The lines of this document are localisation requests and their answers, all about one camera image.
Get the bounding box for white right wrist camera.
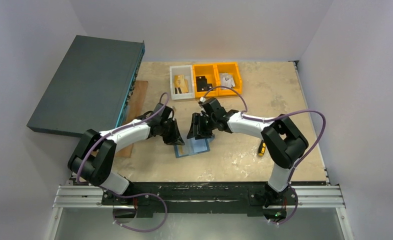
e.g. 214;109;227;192
198;97;207;105

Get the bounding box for yellow bin middle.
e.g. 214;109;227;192
192;63;220;99

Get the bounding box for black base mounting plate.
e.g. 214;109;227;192
102;181;301;220

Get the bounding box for yellow bin right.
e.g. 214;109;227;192
216;62;243;97

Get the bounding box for wooden board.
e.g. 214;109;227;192
115;80;149;158

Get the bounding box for yellow bin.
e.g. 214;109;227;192
216;62;243;97
192;63;220;99

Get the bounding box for white plastic bin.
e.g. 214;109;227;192
169;65;196;101

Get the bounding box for black cards in yellow bin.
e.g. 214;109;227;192
195;75;213;92

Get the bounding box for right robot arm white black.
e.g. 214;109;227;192
187;97;309;193

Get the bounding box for aluminium frame rail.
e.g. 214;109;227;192
45;137;355;240

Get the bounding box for yellow handled screwdriver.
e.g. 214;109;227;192
257;140;266;157

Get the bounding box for dark grey network switch box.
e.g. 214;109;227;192
27;35;145;138

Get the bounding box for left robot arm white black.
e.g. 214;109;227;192
67;102;185;195

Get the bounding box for gold cards in white bin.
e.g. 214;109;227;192
173;74;189;95

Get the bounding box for teal card holder wallet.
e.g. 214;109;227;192
173;135;215;158

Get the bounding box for silver cards in yellow bin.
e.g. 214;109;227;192
219;73;236;88

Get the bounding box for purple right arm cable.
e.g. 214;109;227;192
201;86;327;226

